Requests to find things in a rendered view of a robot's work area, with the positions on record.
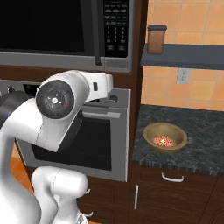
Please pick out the dark wooden cupboard door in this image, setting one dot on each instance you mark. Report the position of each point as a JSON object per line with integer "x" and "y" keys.
{"x": 217, "y": 204}
{"x": 172, "y": 207}

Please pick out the silver built-in oven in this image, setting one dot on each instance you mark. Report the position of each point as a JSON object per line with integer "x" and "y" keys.
{"x": 119, "y": 140}

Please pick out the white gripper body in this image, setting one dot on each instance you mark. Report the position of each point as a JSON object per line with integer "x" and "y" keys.
{"x": 109, "y": 83}

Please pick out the dark oven knob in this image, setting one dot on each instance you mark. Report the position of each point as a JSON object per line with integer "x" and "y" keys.
{"x": 10, "y": 89}
{"x": 113, "y": 98}

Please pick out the black microwave door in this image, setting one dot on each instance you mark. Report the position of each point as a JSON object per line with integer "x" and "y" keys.
{"x": 43, "y": 26}

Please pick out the brown jar with dark lid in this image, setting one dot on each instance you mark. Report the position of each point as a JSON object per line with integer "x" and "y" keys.
{"x": 156, "y": 40}

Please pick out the red-brown waffle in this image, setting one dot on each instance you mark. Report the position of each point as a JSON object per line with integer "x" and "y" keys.
{"x": 164, "y": 141}

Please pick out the grey wall shelf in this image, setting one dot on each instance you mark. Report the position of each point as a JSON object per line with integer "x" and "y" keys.
{"x": 186, "y": 57}

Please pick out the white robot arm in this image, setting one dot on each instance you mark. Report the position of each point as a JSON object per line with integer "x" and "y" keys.
{"x": 23, "y": 125}

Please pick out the black and silver microwave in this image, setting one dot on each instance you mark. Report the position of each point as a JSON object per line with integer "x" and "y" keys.
{"x": 116, "y": 62}

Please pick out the brown wooden bowl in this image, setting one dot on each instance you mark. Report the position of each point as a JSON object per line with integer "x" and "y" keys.
{"x": 175, "y": 131}

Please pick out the dark wooden drawer front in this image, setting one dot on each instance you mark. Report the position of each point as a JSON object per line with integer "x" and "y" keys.
{"x": 201, "y": 180}

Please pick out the grey wall socket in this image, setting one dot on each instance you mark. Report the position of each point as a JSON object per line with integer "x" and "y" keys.
{"x": 183, "y": 75}

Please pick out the oven door with dark window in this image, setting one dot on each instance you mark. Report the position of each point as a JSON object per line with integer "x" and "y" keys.
{"x": 96, "y": 145}

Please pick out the dark wooden tall cabinet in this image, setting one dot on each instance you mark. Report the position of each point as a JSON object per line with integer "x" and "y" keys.
{"x": 137, "y": 73}

